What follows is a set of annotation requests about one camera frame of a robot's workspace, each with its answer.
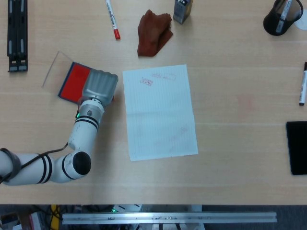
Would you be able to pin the brown cloth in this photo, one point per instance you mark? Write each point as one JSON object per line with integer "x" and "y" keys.
{"x": 152, "y": 36}

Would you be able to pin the white marker with red cap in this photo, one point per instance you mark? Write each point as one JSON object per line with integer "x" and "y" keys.
{"x": 112, "y": 19}

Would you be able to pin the white device under table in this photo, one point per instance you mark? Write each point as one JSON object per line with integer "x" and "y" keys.
{"x": 124, "y": 208}

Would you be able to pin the dark carton box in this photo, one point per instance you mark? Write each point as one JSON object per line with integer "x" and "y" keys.
{"x": 182, "y": 10}

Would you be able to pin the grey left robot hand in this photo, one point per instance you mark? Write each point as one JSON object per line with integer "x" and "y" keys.
{"x": 99, "y": 86}

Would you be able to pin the white marker with black cap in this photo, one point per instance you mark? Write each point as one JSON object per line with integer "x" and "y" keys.
{"x": 303, "y": 86}

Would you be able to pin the black metal bracket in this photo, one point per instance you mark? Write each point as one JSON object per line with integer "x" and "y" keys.
{"x": 17, "y": 36}

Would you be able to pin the white lined paper sheet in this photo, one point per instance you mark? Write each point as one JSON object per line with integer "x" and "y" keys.
{"x": 158, "y": 112}

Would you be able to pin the black mesh pen holder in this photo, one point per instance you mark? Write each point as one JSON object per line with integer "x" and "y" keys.
{"x": 272, "y": 26}

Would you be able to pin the aluminium rail profile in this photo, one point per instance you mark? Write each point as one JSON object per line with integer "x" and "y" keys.
{"x": 168, "y": 217}

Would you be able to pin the white marker with blue cap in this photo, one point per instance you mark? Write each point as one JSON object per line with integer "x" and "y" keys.
{"x": 282, "y": 16}

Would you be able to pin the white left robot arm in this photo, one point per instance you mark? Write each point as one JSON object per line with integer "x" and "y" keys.
{"x": 81, "y": 134}

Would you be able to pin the black smartphone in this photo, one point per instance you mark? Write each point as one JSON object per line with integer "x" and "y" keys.
{"x": 297, "y": 148}

